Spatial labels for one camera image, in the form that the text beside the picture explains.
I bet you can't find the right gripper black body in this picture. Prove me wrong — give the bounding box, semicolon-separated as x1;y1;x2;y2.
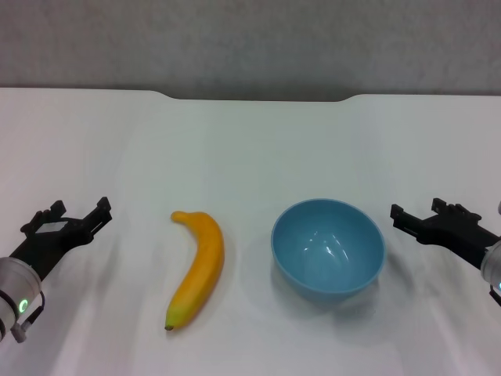
416;207;501;272

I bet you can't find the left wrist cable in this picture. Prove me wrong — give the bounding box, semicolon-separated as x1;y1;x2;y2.
11;291;47;344

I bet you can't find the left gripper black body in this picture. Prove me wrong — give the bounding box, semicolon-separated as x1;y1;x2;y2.
9;210;94;281

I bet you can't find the blue bowl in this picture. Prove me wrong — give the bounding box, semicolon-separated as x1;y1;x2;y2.
271;198;387;303

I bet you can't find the yellow banana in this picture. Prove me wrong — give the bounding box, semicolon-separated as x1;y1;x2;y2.
164;210;225;332

